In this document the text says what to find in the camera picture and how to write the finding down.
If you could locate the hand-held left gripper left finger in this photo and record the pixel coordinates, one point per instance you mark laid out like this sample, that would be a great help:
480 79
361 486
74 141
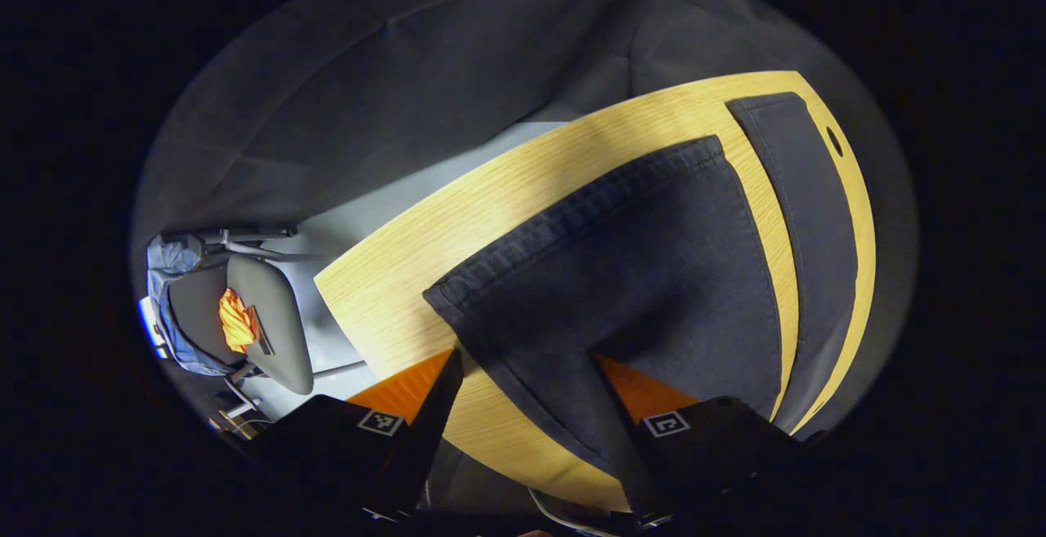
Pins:
429 431

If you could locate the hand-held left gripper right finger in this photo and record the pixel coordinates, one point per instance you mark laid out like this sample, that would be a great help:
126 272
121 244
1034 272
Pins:
719 447

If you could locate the dark blue jeans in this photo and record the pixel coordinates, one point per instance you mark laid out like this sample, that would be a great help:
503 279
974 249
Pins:
637 275

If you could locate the grey office chair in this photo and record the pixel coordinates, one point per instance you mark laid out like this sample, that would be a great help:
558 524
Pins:
274 316

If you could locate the orange cloth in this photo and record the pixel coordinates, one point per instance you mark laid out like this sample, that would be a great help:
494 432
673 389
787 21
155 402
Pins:
235 320

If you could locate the blue denim garment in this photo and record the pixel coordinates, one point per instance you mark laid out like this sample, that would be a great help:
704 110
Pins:
166 257

